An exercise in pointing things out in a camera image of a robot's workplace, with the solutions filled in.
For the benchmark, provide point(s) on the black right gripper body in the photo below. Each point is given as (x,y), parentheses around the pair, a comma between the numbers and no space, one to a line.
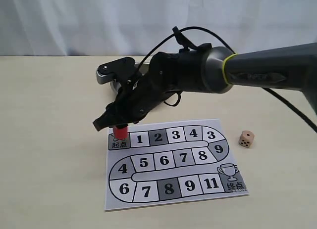
(168,73)

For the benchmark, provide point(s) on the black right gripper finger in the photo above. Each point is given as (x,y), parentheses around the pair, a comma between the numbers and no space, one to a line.
(107,119)
(125,125)

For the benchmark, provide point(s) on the red cylinder game piece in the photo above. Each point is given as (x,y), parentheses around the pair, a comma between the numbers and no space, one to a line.
(120,133)

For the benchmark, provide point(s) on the wooden die black dots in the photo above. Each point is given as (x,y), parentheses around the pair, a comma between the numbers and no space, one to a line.
(246,138)

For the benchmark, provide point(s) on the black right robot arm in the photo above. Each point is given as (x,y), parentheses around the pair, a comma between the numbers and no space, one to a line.
(212,70)

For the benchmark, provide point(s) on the round stainless steel bowl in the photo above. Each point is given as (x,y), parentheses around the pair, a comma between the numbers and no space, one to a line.
(115,85)

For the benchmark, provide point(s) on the printed paper game board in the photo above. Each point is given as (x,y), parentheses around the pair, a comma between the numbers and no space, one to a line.
(171,162)

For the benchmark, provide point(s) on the white backdrop curtain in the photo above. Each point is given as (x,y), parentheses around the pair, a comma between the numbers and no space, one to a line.
(133,27)

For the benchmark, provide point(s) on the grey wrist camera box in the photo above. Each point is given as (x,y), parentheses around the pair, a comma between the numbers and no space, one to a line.
(120,70)

